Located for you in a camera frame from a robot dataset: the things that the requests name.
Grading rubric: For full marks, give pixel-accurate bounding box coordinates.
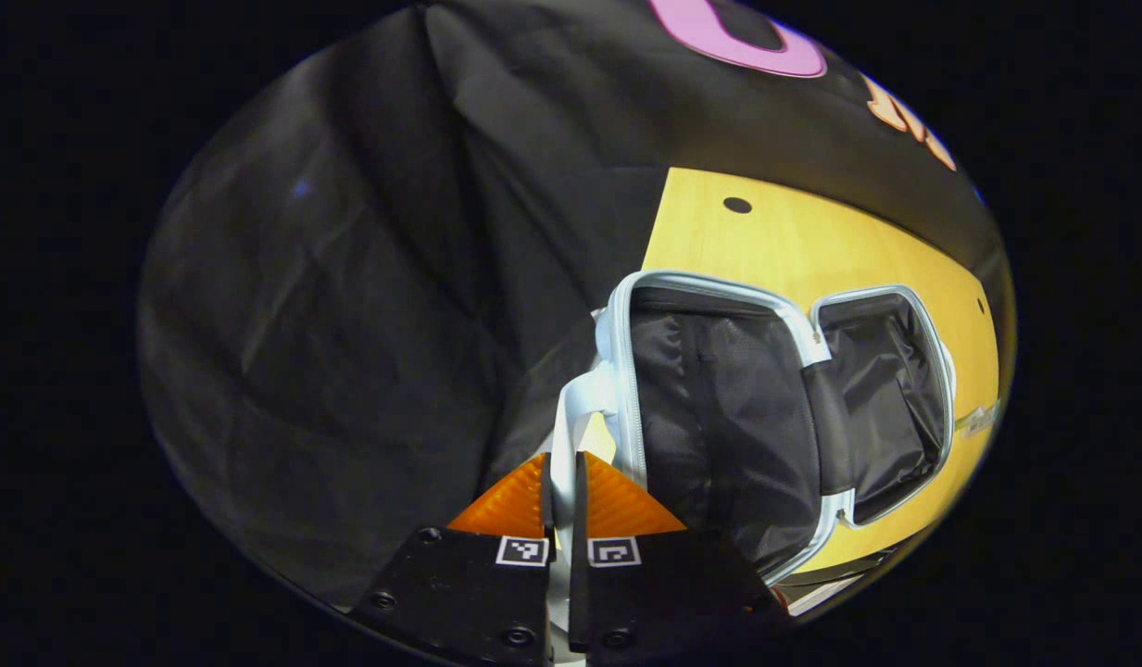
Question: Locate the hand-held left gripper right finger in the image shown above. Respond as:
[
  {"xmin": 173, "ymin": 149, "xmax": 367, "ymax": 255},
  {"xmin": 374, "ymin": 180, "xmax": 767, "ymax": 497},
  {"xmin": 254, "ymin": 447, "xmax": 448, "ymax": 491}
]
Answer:
[{"xmin": 569, "ymin": 451, "xmax": 794, "ymax": 667}]

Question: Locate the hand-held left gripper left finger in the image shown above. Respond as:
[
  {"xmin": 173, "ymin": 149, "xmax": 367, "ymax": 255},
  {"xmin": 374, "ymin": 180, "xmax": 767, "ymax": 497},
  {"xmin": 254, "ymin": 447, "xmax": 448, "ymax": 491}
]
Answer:
[{"xmin": 346, "ymin": 451, "xmax": 556, "ymax": 667}]

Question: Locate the small pale blue suitcase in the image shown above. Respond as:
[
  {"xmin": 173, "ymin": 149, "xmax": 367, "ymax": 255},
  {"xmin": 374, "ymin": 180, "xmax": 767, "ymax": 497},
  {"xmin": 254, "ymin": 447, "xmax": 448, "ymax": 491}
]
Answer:
[{"xmin": 545, "ymin": 269, "xmax": 959, "ymax": 663}]

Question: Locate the white tube with green label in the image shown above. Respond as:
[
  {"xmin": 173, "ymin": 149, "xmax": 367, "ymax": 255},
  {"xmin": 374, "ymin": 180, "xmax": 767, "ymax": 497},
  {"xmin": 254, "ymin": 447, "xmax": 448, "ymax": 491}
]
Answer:
[{"xmin": 952, "ymin": 400, "xmax": 1003, "ymax": 438}]

